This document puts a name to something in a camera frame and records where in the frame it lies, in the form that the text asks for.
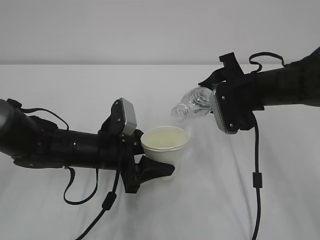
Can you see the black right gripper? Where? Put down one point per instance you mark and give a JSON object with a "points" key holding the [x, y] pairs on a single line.
{"points": [[244, 85]]}

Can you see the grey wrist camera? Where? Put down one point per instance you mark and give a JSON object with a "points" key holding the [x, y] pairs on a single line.
{"points": [[122, 118], [229, 117]]}

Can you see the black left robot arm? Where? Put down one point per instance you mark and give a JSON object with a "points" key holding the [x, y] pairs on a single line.
{"points": [[33, 142]]}

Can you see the white paper cup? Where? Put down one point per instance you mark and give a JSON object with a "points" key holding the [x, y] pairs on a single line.
{"points": [[165, 144]]}

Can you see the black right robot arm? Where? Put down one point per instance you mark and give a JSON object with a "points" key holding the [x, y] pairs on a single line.
{"points": [[295, 83]]}

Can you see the clear water bottle green label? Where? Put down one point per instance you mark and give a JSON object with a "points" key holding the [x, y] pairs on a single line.
{"points": [[193, 105]]}

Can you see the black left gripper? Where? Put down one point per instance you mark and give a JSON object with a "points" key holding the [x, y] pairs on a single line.
{"points": [[120, 151]]}

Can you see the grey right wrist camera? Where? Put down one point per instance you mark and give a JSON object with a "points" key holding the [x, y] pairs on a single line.
{"points": [[229, 117]]}

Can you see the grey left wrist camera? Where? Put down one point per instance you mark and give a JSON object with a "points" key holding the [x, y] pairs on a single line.
{"points": [[122, 118]]}

